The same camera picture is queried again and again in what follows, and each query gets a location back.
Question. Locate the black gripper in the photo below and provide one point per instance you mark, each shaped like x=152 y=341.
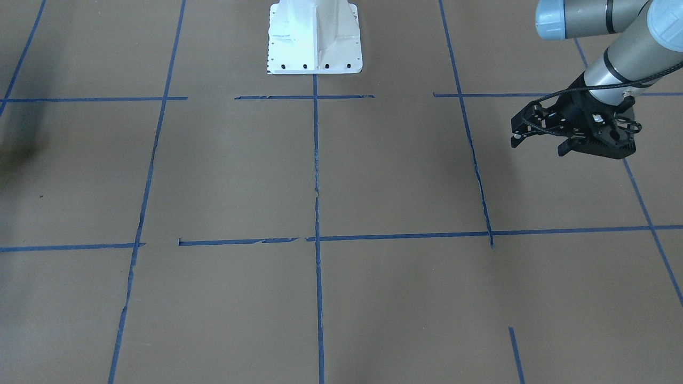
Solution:
x=572 y=108

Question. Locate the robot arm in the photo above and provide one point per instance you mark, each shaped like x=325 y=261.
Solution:
x=647 y=46

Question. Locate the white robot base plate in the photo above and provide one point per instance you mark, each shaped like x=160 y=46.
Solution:
x=314 y=37

